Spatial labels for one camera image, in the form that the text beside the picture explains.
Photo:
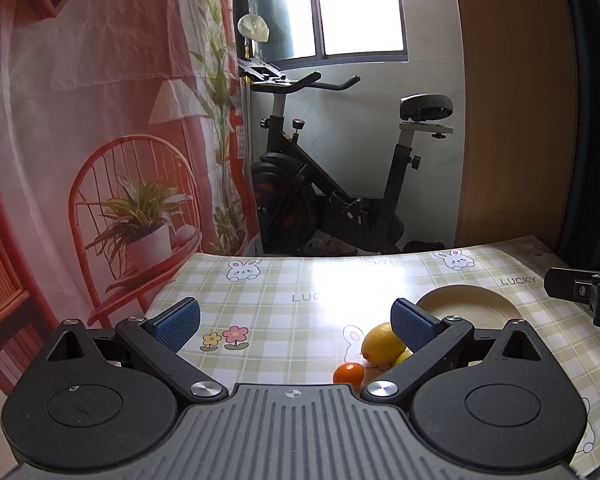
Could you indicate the white plastic bag on pole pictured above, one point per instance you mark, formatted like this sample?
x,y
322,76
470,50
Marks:
x,y
253,27

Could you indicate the green apple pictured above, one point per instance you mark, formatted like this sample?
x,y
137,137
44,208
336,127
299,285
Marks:
x,y
403,356

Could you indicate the dark blue curtain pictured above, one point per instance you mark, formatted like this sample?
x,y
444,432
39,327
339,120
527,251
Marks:
x,y
579,237

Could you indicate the checkered bunny tablecloth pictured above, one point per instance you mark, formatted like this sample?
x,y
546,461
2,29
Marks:
x,y
295,320

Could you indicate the window with dark frame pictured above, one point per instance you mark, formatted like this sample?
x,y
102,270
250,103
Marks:
x,y
305,33

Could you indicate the yellow lemon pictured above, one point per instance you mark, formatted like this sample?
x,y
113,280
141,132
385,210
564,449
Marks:
x,y
381,347

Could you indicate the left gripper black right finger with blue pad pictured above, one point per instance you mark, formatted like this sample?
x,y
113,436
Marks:
x,y
436,345

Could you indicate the wooden wardrobe panel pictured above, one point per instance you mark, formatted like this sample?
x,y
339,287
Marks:
x,y
521,119

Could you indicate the small orange tangerine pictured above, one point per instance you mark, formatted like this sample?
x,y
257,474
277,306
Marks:
x,y
349,373

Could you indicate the red printed wall tapestry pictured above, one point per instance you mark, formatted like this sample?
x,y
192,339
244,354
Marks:
x,y
122,154

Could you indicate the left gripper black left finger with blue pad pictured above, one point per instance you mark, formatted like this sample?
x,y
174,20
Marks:
x,y
151,345

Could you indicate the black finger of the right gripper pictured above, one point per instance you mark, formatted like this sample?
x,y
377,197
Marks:
x,y
582,287

